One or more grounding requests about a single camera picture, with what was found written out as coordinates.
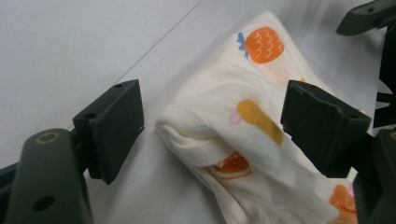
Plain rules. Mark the white fruit-print pants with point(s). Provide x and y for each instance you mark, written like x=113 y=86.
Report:
x=249 y=124

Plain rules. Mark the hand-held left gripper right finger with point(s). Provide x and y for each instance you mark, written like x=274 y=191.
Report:
x=323 y=130

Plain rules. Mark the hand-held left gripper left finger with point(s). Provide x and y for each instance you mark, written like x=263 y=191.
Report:
x=115 y=124

